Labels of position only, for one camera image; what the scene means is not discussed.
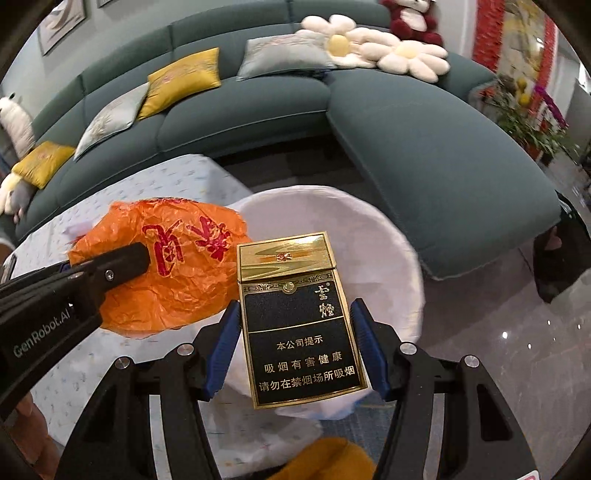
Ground grey cushion left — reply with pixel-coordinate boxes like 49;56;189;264
73;82;149;161

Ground yellow cushion centre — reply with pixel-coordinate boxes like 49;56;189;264
137;47;221;121

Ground red monkey plush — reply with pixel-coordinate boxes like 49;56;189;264
380;0;444;47

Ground white daisy pillow upper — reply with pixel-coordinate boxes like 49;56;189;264
296;14;401;69

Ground white daisy pillow lower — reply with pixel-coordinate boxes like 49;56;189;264
360;40;451;84

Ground orange plastic bag red characters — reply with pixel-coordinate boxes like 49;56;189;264
68;198;250;338

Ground framed wall picture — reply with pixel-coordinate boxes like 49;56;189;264
37;0;86;56

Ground floral light blue tablecloth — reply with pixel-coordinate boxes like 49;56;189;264
12;154;322;478

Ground yellow cushion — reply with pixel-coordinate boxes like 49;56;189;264
12;141;75;189
137;47;221;121

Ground yellow cushion left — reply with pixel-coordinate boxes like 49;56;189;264
12;141;75;189

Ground black gold cigarette box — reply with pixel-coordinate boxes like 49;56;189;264
236;232;368;409

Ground white sheep plush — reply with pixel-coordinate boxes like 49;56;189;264
0;97;36;160

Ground grey cushion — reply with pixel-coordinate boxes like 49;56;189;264
236;30;336;81
73;82;149;161

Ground white daisy pillow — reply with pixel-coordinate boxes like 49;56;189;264
360;40;451;84
296;14;401;69

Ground potted flower plant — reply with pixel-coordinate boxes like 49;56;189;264
479;75;573;160

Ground dark green curved sofa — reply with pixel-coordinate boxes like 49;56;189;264
1;1;561;279

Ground grey mouse plush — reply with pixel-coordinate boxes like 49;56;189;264
10;180;38;224

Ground white lined trash bin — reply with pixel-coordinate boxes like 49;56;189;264
233;186;425;420

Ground grey cushion right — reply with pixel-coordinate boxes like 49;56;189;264
236;30;336;81

